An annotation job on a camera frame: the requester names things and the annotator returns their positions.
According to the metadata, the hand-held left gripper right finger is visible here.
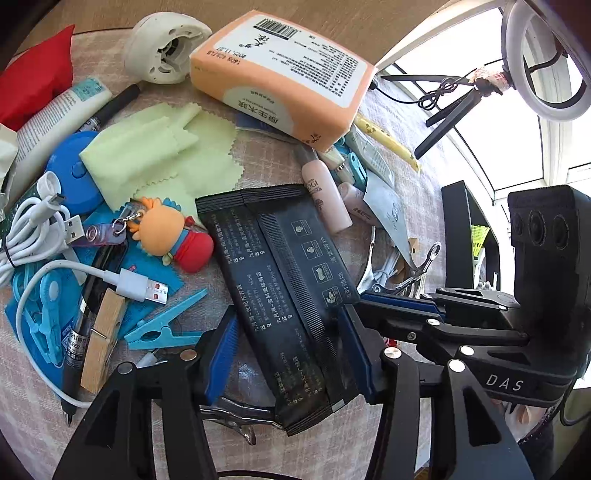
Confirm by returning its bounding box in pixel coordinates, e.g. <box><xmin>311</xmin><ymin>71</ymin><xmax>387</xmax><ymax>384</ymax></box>
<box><xmin>338</xmin><ymin>304</ymin><xmax>536</xmax><ymax>480</ymax></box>

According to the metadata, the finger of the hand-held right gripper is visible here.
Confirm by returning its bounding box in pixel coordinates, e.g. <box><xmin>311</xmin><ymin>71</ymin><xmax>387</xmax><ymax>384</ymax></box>
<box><xmin>361</xmin><ymin>286</ymin><xmax>519</xmax><ymax>332</ymax></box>
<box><xmin>357</xmin><ymin>301</ymin><xmax>530</xmax><ymax>364</ymax></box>

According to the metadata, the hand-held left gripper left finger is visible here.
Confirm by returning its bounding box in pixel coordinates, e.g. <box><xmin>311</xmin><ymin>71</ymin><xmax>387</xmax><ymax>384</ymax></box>
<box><xmin>53</xmin><ymin>306</ymin><xmax>242</xmax><ymax>480</ymax></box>

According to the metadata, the black container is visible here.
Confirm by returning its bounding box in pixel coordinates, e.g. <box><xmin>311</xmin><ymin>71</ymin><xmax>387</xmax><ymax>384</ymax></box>
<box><xmin>440</xmin><ymin>180</ymin><xmax>502</xmax><ymax>297</ymax></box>

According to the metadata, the black foil packet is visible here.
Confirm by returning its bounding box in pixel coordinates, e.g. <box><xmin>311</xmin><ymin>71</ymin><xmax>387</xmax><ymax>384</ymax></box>
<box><xmin>194</xmin><ymin>183</ymin><xmax>366</xmax><ymax>437</ymax></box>

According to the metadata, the blue plastic clothes peg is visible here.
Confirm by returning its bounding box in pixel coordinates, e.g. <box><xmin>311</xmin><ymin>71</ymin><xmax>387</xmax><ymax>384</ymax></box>
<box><xmin>124</xmin><ymin>288</ymin><xmax>210</xmax><ymax>352</ymax></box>
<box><xmin>11</xmin><ymin>269</ymin><xmax>64</xmax><ymax>366</ymax></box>

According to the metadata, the yellow shuttlecock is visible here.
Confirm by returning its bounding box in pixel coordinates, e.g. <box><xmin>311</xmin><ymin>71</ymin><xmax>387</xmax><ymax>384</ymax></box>
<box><xmin>470</xmin><ymin>224</ymin><xmax>491</xmax><ymax>258</ymax></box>

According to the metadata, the blue flat packet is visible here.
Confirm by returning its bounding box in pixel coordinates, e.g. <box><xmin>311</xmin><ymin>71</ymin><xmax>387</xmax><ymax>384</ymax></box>
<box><xmin>4</xmin><ymin>203</ymin><xmax>185</xmax><ymax>402</ymax></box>

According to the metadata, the wooden clothespin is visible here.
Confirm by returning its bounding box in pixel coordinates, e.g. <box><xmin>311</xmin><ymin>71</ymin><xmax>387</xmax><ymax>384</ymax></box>
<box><xmin>80</xmin><ymin>289</ymin><xmax>127</xmax><ymax>396</ymax></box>

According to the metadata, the black gel pen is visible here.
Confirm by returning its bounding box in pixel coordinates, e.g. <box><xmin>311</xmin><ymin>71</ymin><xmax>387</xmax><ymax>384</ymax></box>
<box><xmin>62</xmin><ymin>244</ymin><xmax>130</xmax><ymax>426</ymax></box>

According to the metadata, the small pink cosmetic bottle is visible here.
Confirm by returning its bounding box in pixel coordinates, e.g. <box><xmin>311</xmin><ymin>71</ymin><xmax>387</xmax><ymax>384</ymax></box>
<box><xmin>338</xmin><ymin>182</ymin><xmax>385</xmax><ymax>228</ymax></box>

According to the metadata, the purple key tag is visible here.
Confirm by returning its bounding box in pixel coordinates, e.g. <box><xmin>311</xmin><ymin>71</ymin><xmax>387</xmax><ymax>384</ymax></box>
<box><xmin>82</xmin><ymin>220</ymin><xmax>129</xmax><ymax>248</ymax></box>

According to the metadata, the small teal clip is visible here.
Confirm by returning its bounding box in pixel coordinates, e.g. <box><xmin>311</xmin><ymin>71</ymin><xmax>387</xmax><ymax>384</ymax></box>
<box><xmin>346</xmin><ymin>152</ymin><xmax>369</xmax><ymax>191</ymax></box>

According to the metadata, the white and green sachet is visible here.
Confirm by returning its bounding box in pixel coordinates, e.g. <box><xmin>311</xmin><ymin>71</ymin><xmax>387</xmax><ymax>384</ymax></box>
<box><xmin>344</xmin><ymin>131</ymin><xmax>396</xmax><ymax>186</ymax></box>

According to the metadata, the yellow wrapped straw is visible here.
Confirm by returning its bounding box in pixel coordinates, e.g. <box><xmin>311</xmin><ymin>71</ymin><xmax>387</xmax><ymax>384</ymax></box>
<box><xmin>353</xmin><ymin>114</ymin><xmax>422</xmax><ymax>174</ymax></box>

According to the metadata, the yellow-green cleaning cloth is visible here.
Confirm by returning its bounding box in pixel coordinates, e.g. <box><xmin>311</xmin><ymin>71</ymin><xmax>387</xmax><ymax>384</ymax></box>
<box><xmin>79</xmin><ymin>102</ymin><xmax>246</xmax><ymax>230</ymax></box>

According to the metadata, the dark blue card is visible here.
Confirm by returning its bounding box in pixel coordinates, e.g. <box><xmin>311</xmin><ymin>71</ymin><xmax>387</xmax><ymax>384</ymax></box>
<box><xmin>235</xmin><ymin>113</ymin><xmax>297</xmax><ymax>145</ymax></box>

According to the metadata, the blue round tape measure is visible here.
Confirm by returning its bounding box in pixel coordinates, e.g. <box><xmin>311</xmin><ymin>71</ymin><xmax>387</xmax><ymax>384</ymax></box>
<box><xmin>45</xmin><ymin>130</ymin><xmax>108</xmax><ymax>216</ymax></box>

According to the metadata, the black marker pen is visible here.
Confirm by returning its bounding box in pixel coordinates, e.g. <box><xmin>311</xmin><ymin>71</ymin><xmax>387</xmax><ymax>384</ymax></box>
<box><xmin>75</xmin><ymin>82</ymin><xmax>142</xmax><ymax>133</ymax></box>

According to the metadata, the orange tissue pack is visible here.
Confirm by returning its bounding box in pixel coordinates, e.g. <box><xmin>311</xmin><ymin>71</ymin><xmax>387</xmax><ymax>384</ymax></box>
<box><xmin>189</xmin><ymin>12</ymin><xmax>380</xmax><ymax>153</ymax></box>

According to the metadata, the white and teal tube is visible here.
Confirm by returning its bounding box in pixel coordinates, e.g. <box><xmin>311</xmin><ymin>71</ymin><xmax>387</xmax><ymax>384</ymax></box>
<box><xmin>0</xmin><ymin>77</ymin><xmax>113</xmax><ymax>195</ymax></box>

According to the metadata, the white round device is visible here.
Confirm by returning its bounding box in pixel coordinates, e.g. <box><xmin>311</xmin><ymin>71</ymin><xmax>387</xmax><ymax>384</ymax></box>
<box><xmin>123</xmin><ymin>12</ymin><xmax>213</xmax><ymax>86</ymax></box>

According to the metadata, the red cloth pouch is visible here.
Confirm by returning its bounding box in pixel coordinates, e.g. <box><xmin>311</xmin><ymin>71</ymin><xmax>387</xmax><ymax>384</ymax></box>
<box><xmin>0</xmin><ymin>23</ymin><xmax>77</xmax><ymax>133</ymax></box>

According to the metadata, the cartoon figure keychain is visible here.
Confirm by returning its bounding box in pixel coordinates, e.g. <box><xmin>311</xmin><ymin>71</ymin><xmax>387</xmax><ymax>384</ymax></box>
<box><xmin>121</xmin><ymin>196</ymin><xmax>216</xmax><ymax>276</ymax></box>

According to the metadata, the white coiled USB cable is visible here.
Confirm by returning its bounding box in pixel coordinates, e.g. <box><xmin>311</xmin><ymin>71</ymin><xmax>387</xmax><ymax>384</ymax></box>
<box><xmin>0</xmin><ymin>193</ymin><xmax>87</xmax><ymax>290</ymax></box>

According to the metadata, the white ring light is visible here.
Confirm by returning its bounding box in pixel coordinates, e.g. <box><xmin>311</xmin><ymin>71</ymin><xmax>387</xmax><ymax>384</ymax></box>
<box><xmin>501</xmin><ymin>0</ymin><xmax>591</xmax><ymax>122</ymax></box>

